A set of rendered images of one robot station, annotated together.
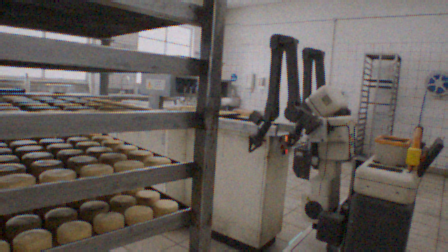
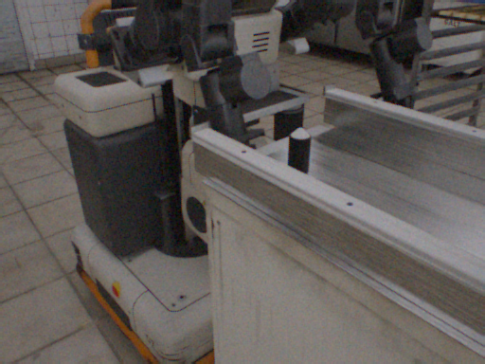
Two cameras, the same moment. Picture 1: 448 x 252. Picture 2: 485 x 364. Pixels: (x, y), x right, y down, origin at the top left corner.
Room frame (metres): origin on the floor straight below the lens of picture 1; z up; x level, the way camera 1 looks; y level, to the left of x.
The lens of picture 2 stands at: (2.58, -0.27, 1.13)
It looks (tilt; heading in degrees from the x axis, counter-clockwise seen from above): 29 degrees down; 193
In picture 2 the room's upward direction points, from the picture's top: straight up
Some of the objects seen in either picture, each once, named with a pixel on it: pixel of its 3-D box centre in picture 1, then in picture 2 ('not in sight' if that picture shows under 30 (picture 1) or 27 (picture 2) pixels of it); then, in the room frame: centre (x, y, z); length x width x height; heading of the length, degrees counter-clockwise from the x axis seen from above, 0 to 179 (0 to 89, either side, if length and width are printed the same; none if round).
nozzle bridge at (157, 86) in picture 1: (188, 97); not in sight; (2.44, 0.34, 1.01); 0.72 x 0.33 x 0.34; 145
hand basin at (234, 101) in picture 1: (231, 96); not in sight; (6.91, 0.00, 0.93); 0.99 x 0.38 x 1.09; 52
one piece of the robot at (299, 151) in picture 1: (312, 155); (248, 118); (1.65, -0.48, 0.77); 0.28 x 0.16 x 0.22; 145
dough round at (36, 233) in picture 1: (32, 242); not in sight; (0.38, 0.27, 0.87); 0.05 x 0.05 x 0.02
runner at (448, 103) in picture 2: not in sight; (451, 102); (0.32, 0.27, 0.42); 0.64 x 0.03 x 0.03; 137
